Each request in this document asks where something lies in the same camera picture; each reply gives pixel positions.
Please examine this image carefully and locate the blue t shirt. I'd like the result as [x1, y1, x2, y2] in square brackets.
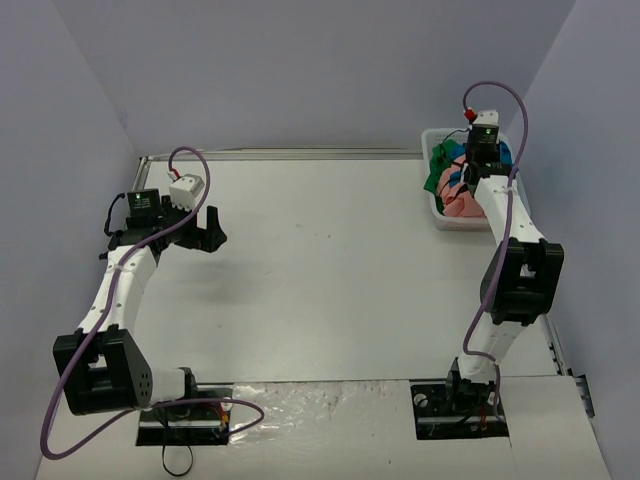
[498, 141, 513, 166]

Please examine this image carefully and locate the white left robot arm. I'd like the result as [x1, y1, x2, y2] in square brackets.
[53, 189, 227, 418]

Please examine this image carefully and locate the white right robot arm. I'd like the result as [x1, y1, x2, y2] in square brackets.
[194, 159, 550, 382]

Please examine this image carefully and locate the pink t shirt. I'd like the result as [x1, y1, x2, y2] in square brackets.
[436, 154, 485, 218]

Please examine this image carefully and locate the green t shirt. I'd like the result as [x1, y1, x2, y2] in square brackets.
[424, 139, 465, 195]

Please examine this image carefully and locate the white plastic laundry basket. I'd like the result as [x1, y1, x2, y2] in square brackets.
[421, 128, 490, 231]

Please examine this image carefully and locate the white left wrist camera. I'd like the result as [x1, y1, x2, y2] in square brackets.
[169, 174, 205, 212]

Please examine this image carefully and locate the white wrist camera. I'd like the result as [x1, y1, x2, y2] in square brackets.
[169, 174, 205, 212]
[473, 109, 499, 128]

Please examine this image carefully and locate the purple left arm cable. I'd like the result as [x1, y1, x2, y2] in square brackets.
[39, 146, 266, 460]

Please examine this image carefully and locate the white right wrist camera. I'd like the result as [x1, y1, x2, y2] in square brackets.
[473, 109, 499, 128]

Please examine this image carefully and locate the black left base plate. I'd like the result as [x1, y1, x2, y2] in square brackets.
[135, 403, 230, 447]

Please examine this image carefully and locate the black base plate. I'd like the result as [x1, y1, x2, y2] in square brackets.
[135, 403, 230, 447]
[410, 380, 509, 441]

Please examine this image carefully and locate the thin black cable loop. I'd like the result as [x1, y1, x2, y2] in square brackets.
[160, 419, 195, 476]

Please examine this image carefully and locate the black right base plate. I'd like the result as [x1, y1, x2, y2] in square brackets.
[410, 380, 509, 441]

